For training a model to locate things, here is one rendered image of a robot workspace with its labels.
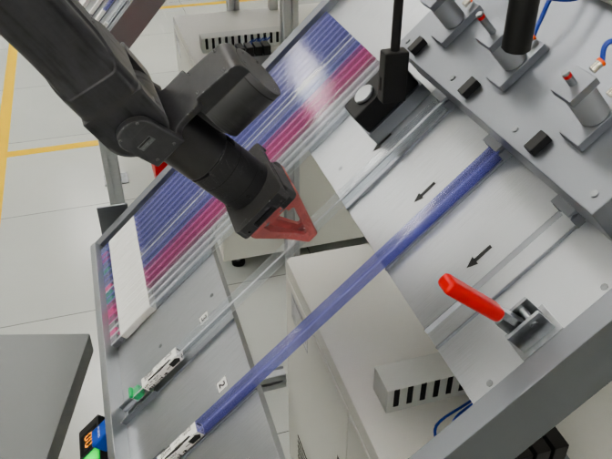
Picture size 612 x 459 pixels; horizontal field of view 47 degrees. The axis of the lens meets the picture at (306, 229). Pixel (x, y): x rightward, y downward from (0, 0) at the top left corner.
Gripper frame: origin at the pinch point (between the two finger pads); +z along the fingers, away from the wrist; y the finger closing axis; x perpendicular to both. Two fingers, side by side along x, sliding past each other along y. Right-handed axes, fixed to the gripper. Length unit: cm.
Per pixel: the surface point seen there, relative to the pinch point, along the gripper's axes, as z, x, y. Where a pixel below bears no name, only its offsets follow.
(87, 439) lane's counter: 1.8, 40.3, 3.1
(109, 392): -1.2, 32.2, 2.9
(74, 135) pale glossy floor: 43, 91, 229
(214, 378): 1.1, 18.0, -6.3
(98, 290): -1.5, 32.3, 23.0
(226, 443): 1.1, 18.6, -14.8
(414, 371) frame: 31.8, 7.6, 1.6
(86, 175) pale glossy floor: 45, 88, 192
